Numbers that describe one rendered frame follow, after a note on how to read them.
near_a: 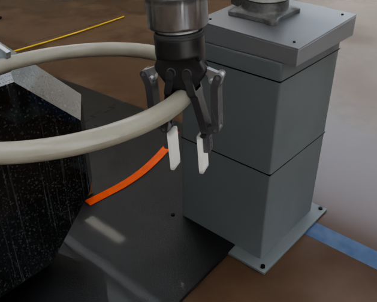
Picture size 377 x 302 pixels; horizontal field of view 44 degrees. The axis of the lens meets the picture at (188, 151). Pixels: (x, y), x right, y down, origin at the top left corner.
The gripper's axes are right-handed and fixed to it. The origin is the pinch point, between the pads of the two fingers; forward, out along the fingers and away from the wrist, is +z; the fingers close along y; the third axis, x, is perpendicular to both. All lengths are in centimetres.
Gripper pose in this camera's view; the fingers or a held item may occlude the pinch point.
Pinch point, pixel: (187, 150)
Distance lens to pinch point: 77.9
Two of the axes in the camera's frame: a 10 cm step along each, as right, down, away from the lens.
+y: -9.4, -1.0, 3.3
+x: -3.4, 4.6, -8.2
